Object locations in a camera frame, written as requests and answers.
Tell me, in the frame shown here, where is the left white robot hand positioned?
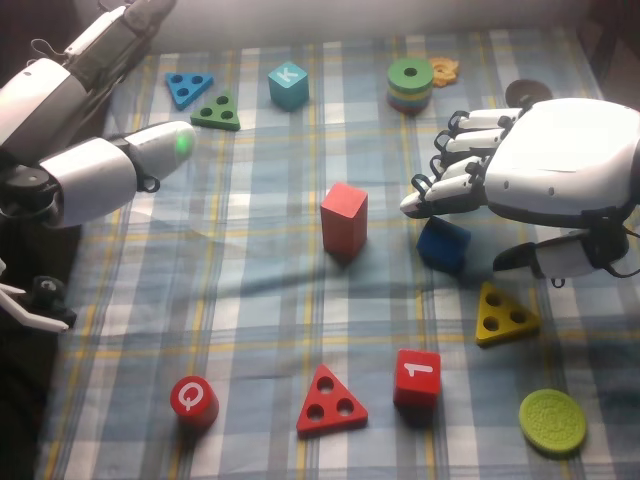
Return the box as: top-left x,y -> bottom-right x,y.
0,0 -> 197,231

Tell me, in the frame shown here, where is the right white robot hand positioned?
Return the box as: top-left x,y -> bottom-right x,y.
398,97 -> 640,289

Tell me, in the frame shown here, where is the dark blue block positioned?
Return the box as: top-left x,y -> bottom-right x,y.
416,215 -> 472,274

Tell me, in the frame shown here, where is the red rectangular block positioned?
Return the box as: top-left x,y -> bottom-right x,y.
319,182 -> 370,265

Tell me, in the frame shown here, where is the dark brown round toy cookie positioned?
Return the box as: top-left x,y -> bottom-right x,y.
504,78 -> 551,109

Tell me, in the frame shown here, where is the orange swirl toy cookie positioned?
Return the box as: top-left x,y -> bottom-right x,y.
428,56 -> 460,89

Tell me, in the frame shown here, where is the blue triangle with three holes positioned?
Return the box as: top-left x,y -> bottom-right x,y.
164,72 -> 215,111

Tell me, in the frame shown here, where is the green triangle with three holes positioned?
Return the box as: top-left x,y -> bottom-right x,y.
189,89 -> 241,132

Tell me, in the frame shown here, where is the yellow triangle with three holes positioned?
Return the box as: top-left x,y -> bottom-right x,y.
473,280 -> 542,347

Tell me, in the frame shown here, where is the blue plaid tablecloth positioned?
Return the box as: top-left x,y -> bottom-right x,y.
34,27 -> 640,480

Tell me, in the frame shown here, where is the teal cube with letter K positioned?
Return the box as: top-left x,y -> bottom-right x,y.
267,60 -> 310,112

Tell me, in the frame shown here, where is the green round toy cookie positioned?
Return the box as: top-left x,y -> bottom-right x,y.
518,388 -> 588,457

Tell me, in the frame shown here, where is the red cylinder with letter Q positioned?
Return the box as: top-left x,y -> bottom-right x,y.
168,374 -> 220,435

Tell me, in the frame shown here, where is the red cube with number 1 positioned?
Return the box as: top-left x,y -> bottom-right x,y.
392,348 -> 443,419

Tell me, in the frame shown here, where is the red triangle with three holes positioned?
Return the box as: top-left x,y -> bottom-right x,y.
295,363 -> 370,440

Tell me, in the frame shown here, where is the red ring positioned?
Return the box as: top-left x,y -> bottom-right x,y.
387,99 -> 430,117

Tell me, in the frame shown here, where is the yellow ring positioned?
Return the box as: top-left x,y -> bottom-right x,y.
387,84 -> 434,100

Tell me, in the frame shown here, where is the green ring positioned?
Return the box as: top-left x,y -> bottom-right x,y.
386,57 -> 435,94

